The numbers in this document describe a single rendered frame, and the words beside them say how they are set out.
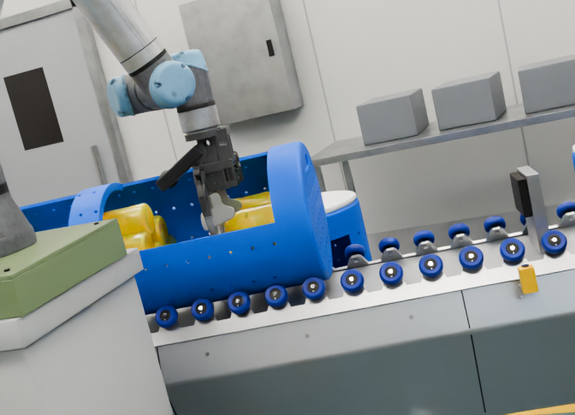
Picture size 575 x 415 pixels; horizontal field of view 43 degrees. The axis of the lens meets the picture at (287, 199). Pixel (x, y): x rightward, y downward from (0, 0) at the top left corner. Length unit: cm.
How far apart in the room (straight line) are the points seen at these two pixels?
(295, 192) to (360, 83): 342
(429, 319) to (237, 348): 37
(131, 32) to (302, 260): 51
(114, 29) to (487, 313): 82
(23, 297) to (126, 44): 45
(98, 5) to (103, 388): 59
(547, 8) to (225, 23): 192
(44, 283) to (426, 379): 77
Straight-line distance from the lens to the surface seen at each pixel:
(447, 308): 141
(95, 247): 114
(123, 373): 120
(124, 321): 121
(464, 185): 475
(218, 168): 141
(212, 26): 479
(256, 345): 145
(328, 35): 478
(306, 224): 135
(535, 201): 146
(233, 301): 145
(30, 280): 102
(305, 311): 143
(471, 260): 140
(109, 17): 123
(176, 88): 123
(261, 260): 139
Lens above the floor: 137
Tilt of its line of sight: 9 degrees down
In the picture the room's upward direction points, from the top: 14 degrees counter-clockwise
